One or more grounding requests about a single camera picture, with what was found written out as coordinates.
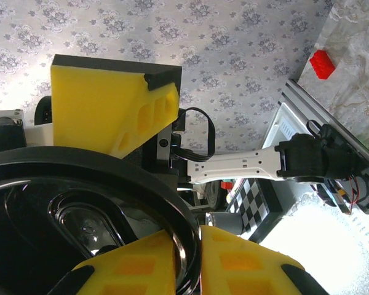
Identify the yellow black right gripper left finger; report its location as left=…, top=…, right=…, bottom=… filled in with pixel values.
left=46, top=230, right=177, bottom=295

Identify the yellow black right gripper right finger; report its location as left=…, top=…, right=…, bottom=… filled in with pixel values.
left=199, top=226, right=330, bottom=295

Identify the grey metal cylinder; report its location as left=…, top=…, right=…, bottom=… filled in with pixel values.
left=205, top=211, right=244, bottom=238

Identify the black white checkerboard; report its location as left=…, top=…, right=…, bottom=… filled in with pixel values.
left=226, top=177, right=273, bottom=236

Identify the small red toy brick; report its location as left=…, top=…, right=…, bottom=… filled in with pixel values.
left=309, top=49, right=337, bottom=81

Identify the black ribbon cable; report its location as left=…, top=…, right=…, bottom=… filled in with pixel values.
left=171, top=106, right=216, bottom=162

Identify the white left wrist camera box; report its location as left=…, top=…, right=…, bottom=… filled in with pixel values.
left=0, top=95, right=55, bottom=152

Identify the grey slotted cable duct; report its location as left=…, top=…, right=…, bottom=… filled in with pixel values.
left=261, top=103, right=298, bottom=150

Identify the aluminium mounting rail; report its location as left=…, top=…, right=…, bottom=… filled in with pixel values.
left=278, top=78, right=369, bottom=185

